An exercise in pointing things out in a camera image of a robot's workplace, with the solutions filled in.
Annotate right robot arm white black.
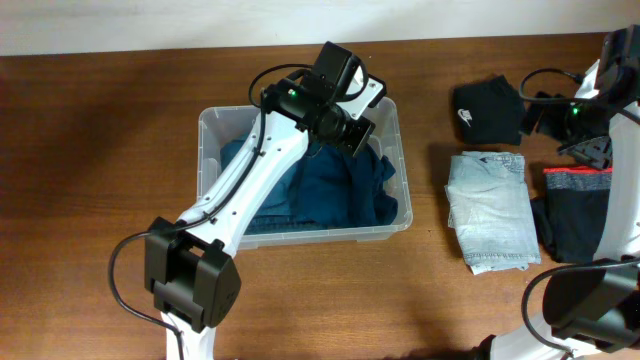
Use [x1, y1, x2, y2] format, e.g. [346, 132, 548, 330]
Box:
[470, 25, 639, 360]

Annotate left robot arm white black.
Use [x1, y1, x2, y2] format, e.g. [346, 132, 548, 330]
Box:
[144, 71, 386, 359]

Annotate clear plastic storage container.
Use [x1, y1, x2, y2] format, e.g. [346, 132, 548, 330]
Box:
[196, 97, 413, 250]

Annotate dark blue jeans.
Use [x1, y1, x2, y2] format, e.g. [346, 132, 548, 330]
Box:
[245, 145, 336, 235]

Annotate light blue folded jeans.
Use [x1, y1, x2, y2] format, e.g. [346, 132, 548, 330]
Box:
[445, 151, 541, 275]

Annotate black shorts red waistband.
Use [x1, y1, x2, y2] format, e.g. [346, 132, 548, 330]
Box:
[531, 166, 612, 264]

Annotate black folded shirt white logo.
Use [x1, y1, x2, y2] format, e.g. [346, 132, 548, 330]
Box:
[452, 75, 525, 146]

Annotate teal blue shirt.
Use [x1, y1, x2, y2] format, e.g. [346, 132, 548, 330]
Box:
[290, 146, 398, 228]

